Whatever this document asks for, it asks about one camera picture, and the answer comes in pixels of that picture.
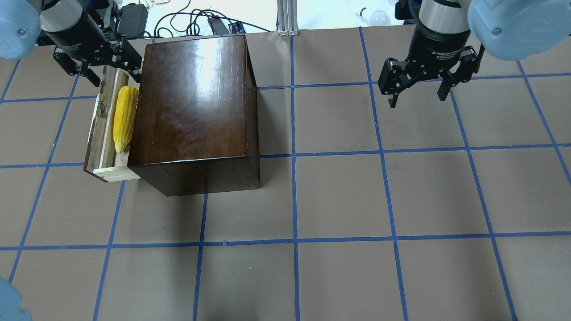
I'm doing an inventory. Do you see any black power adapter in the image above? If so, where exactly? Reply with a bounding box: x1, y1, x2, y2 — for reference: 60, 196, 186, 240
116, 4, 148, 38

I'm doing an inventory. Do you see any yellow corn cob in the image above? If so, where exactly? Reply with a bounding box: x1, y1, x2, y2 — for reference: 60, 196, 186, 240
113, 86, 138, 154

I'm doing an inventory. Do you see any wooden drawer with white handle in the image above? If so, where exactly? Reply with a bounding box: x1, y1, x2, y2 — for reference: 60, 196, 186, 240
83, 66, 140, 182

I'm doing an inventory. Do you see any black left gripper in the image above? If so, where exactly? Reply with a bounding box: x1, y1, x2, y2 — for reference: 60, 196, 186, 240
45, 12, 143, 87

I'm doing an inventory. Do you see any brown wooden drawer cabinet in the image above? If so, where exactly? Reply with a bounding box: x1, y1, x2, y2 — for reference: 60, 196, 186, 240
127, 35, 261, 197

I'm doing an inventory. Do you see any white light bulb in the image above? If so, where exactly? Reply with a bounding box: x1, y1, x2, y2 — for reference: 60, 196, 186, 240
358, 7, 391, 26

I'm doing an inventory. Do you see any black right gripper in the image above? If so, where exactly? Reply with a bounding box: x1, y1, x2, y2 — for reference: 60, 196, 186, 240
377, 27, 485, 108

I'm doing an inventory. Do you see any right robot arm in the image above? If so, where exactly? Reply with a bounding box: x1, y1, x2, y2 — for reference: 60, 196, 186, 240
377, 0, 571, 108

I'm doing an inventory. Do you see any aluminium frame post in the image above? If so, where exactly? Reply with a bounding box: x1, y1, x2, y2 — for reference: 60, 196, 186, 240
277, 0, 299, 37

